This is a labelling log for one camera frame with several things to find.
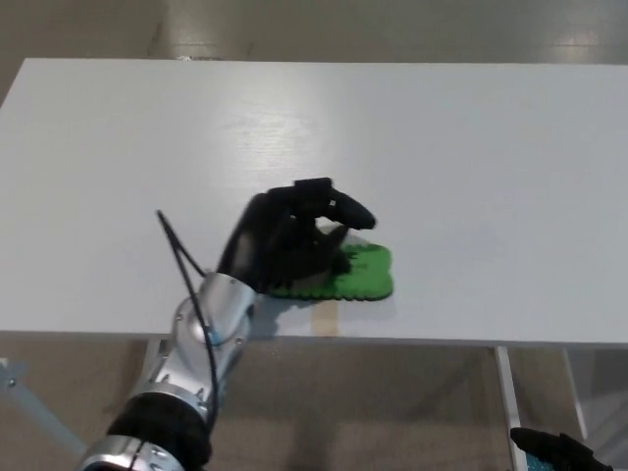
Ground beige masking tape strip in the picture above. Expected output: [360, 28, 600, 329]
[311, 300, 340, 340]

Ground green whiteboard eraser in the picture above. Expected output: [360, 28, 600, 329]
[267, 241, 395, 302]

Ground grey metal frame bar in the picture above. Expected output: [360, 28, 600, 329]
[0, 357, 87, 458]

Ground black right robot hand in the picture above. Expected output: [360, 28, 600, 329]
[509, 426, 615, 471]

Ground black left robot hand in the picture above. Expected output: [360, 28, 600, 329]
[215, 177, 379, 295]

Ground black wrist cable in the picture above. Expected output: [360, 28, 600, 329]
[155, 209, 223, 434]

